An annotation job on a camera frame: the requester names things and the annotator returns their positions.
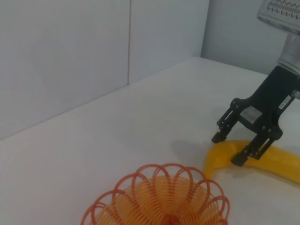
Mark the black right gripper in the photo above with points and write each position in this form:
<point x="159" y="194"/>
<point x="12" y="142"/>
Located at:
<point x="274" y="98"/>

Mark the yellow banana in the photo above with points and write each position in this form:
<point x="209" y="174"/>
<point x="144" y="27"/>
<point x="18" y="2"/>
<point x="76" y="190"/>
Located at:
<point x="218" y="157"/>

